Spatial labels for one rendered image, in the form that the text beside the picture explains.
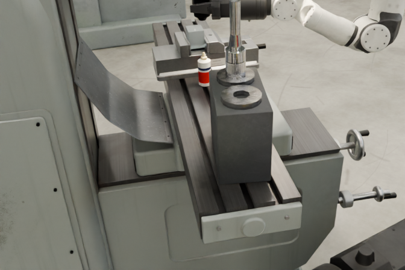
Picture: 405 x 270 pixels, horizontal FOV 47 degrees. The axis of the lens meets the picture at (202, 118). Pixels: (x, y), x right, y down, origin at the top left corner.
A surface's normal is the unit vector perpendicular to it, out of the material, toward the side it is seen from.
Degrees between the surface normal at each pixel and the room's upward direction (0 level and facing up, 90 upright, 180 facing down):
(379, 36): 83
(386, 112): 0
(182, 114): 0
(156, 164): 90
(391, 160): 0
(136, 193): 90
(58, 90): 88
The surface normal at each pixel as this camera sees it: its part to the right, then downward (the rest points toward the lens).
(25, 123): 0.18, 0.48
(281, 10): -0.09, 0.48
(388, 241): -0.05, -0.85
